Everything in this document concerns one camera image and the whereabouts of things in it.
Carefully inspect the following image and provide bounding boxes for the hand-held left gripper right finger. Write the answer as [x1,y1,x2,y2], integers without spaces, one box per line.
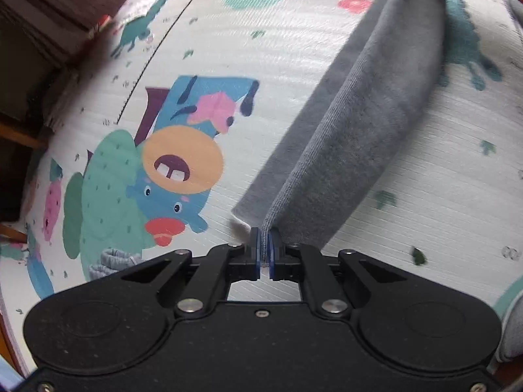
[269,227,443,319]

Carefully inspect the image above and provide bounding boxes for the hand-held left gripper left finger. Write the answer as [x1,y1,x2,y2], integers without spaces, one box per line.
[88,227,262,319]

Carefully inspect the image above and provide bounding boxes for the grey towel stack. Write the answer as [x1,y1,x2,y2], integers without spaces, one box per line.
[88,0,449,283]

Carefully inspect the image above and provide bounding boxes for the cartoon printed play mat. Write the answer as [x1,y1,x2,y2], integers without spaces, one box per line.
[8,0,523,376]

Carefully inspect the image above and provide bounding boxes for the grey cloth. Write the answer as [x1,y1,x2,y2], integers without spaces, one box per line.
[494,282,523,366]

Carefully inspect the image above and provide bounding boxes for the brown curtain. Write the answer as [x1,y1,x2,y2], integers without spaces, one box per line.
[0,0,130,66]

